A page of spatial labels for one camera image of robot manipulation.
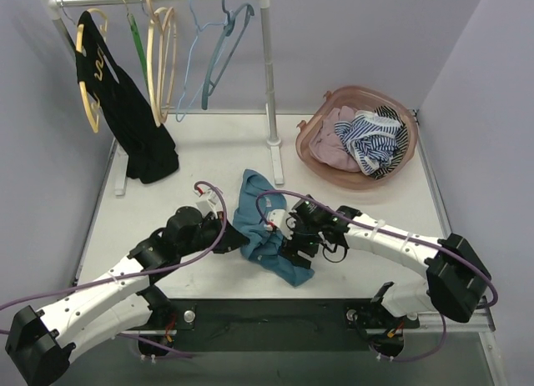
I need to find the pink plastic laundry basket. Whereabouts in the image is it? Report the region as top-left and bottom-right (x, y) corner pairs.
(295, 86), (418, 191)

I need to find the teal tank top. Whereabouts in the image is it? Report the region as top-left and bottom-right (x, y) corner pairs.
(233, 169), (315, 287)

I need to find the light blue wire hanger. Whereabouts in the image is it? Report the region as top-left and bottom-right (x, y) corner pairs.
(174, 0), (229, 123)

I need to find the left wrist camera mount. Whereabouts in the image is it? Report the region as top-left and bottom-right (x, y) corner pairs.
(194, 185), (223, 218)

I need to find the beige wooden hanger front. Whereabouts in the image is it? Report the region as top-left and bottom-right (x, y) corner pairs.
(146, 8), (167, 128)

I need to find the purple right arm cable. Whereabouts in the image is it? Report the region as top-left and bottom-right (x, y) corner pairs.
(254, 188), (500, 364)

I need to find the green thin hanger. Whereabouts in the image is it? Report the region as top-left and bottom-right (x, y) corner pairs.
(121, 0), (149, 88)

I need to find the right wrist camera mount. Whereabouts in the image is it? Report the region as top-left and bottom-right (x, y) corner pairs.
(264, 209), (296, 240)

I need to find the black hanging garment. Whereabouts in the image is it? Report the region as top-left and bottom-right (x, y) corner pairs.
(75, 11), (179, 184)

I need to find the blue white striped garment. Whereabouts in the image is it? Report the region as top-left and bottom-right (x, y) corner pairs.
(335, 110), (402, 176)

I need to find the cream wooden hanger with garment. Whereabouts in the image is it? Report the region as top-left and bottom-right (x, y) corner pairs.
(75, 8), (108, 133)

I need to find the black white striped garment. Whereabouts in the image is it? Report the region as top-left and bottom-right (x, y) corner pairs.
(369, 104), (410, 181)

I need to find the pale pink garment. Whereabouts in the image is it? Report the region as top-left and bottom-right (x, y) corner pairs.
(309, 106), (360, 173)

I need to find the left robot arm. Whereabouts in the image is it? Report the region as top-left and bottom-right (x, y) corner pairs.
(5, 207), (249, 385)

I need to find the white clothes rack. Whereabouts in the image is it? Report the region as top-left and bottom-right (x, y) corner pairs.
(39, 0), (285, 186)

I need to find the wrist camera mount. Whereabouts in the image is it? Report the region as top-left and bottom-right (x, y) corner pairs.
(194, 185), (223, 218)
(264, 209), (296, 240)

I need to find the teal plastic hanger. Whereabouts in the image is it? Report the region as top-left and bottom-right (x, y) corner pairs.
(201, 0), (255, 111)

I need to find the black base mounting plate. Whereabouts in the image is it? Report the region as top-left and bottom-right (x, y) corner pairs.
(137, 298), (422, 356)

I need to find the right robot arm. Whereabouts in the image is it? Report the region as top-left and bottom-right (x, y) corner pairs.
(267, 196), (491, 326)

